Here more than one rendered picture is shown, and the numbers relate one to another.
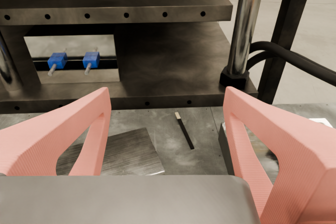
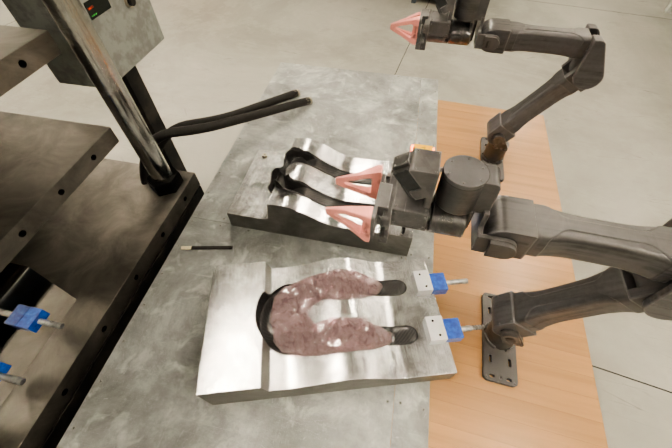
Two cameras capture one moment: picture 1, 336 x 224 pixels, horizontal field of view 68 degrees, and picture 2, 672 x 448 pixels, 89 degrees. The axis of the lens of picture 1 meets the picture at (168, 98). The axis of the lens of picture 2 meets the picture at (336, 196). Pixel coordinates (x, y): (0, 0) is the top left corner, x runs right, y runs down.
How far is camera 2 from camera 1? 0.48 m
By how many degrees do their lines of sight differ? 53
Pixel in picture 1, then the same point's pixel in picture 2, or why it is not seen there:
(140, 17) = (39, 219)
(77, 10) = not seen: outside the picture
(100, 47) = (26, 295)
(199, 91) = (159, 218)
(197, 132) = (216, 237)
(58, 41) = not seen: outside the picture
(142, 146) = (234, 271)
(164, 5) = (50, 184)
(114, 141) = (217, 293)
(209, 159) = (248, 239)
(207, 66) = (122, 195)
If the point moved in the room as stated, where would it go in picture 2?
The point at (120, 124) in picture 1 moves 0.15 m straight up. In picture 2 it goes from (165, 305) to (137, 277)
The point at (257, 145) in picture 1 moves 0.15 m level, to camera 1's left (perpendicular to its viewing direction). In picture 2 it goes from (274, 197) to (250, 246)
